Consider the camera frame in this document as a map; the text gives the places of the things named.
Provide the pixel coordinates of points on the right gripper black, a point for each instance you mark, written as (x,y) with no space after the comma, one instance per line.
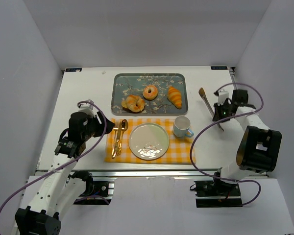
(220,110)

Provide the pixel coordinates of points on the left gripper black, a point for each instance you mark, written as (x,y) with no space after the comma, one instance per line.
(100,125)

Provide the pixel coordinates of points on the metal serving tongs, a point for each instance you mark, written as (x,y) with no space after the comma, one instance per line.
(204,97)

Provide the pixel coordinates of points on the knotted bread roll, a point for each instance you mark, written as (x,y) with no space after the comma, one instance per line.
(135,103)

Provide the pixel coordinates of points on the sugared bagel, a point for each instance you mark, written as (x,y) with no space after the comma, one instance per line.
(150,92)

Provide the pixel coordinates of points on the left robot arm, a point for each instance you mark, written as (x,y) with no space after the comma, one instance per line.
(59,191)

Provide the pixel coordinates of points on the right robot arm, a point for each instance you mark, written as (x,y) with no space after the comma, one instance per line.
(257,152)

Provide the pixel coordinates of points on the bread slice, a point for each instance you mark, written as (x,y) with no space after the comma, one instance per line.
(124,104)

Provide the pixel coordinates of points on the gold fork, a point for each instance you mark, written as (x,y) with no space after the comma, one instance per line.
(116,129)

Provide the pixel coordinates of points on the gold knife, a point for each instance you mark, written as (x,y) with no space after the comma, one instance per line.
(118,137)

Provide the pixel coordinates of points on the gold spoon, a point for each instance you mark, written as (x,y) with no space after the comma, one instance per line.
(125,128)

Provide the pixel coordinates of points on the cream and green plate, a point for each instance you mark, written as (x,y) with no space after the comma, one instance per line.
(149,141)

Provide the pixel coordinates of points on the blue floral serving tray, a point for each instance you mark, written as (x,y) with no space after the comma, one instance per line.
(126,84)

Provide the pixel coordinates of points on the right blue table label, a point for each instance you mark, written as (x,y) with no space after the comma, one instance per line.
(219,68)

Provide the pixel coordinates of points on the blue table label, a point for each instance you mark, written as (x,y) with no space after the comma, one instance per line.
(219,68)
(73,69)

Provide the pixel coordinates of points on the light blue mug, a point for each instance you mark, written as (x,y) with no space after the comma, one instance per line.
(182,127)

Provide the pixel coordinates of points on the striped croissant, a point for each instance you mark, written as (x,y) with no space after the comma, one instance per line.
(175,97)

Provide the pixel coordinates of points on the yellow checkered cloth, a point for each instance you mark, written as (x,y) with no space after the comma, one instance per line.
(177,153)

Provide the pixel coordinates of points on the left blue table label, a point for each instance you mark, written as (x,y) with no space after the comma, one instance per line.
(73,69)

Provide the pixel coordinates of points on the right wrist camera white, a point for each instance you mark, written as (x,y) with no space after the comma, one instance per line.
(222,95)

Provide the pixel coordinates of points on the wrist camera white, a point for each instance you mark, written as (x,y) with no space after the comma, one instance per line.
(87,107)
(222,95)

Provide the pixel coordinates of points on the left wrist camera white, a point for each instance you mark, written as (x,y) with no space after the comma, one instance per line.
(87,107)

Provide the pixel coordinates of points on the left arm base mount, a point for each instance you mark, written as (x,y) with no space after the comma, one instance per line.
(95,188)

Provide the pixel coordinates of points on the aluminium table rail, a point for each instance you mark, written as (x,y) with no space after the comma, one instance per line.
(146,173)

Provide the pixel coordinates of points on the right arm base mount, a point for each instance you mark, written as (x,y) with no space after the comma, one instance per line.
(216,194)

